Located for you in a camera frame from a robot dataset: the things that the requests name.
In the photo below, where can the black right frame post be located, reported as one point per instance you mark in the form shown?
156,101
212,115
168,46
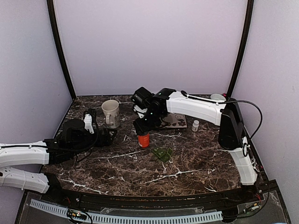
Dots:
242,47

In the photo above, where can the green pill organizer box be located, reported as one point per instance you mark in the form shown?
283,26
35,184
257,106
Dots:
163,154

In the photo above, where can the cream ceramic mug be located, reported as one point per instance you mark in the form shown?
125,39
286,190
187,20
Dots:
111,111

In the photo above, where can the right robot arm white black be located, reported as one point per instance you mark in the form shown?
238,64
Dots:
153,108

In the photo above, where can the small white bowl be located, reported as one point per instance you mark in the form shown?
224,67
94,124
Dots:
216,96

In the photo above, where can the white pill bottle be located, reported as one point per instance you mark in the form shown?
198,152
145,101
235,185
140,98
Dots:
195,125

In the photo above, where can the floral square coaster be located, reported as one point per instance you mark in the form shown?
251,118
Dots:
174,121

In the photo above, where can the red pill bottle grey lid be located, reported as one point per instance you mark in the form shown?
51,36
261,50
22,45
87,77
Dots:
144,140

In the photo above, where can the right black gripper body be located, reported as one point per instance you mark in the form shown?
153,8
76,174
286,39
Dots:
152,122

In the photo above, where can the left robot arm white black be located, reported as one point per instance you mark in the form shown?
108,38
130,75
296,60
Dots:
78,136

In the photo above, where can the black frame post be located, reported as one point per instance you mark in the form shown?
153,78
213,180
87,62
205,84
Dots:
242,47
59,48

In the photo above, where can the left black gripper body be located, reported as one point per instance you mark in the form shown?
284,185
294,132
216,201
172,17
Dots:
99,143

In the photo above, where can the black left frame post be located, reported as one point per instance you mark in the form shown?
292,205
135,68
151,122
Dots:
59,48

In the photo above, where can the small circuit board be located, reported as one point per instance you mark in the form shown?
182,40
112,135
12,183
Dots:
76,215

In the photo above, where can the white slotted cable duct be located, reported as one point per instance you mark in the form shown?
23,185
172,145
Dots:
97,218

